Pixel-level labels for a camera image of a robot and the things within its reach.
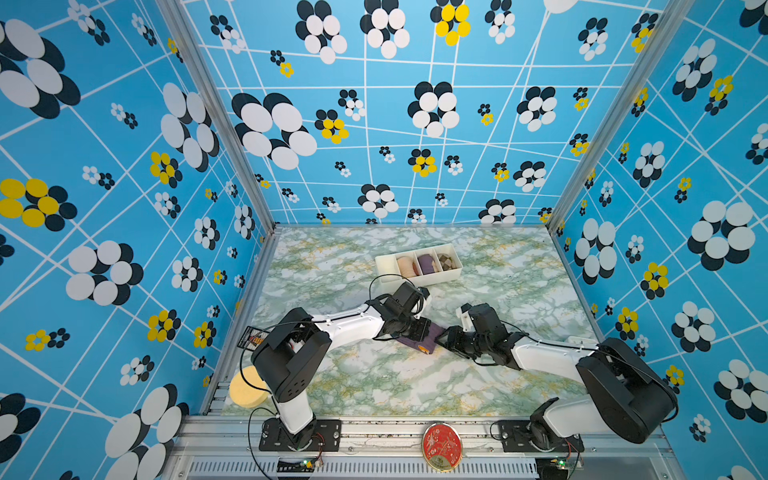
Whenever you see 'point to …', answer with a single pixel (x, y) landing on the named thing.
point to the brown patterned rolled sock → (446, 261)
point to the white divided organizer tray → (419, 266)
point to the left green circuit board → (291, 466)
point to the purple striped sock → (427, 344)
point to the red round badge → (442, 447)
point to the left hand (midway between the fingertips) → (432, 332)
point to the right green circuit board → (560, 462)
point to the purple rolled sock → (426, 263)
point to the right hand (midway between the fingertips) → (440, 342)
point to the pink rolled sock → (407, 267)
